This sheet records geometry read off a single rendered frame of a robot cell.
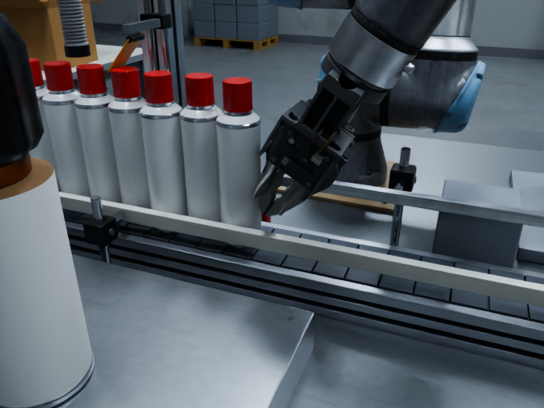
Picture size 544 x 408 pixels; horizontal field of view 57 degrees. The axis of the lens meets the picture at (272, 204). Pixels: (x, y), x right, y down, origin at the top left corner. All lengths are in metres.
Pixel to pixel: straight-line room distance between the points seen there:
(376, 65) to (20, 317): 0.36
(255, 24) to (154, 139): 6.78
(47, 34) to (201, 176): 1.73
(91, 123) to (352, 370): 0.43
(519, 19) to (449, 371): 7.04
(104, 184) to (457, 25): 0.57
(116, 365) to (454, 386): 0.32
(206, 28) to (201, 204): 7.16
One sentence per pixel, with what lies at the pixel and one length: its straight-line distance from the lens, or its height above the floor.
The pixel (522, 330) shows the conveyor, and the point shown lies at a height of 0.87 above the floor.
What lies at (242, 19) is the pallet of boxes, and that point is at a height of 0.41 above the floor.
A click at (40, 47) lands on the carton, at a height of 0.87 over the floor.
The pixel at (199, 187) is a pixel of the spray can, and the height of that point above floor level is 0.95.
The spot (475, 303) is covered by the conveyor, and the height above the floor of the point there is 0.88.
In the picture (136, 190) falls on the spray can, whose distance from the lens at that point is 0.68.
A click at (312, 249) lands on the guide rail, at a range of 0.58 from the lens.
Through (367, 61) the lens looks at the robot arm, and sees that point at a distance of 0.48.
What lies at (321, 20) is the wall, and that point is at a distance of 7.89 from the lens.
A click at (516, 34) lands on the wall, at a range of 7.51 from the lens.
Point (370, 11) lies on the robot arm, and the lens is 0.48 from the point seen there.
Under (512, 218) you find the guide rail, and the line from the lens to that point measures 0.60.
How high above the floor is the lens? 1.21
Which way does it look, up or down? 26 degrees down
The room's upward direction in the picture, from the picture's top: straight up
